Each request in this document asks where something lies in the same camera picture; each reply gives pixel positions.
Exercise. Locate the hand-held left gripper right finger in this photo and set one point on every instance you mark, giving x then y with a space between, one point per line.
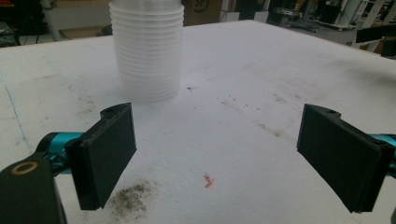
339 155

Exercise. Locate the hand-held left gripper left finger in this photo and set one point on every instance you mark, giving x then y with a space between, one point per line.
106 155

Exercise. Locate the stack of white plastic cups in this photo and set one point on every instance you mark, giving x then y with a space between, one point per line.
148 53

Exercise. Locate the black bar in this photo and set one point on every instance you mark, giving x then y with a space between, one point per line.
375 33

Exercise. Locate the dark machine on stand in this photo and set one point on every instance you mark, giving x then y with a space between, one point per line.
292 17

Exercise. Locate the brown cardboard box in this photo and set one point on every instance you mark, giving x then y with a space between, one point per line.
202 12

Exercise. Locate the white bench frame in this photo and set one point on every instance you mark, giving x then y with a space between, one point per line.
74 18

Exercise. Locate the white wooden frame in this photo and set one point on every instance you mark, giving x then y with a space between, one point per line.
373 15

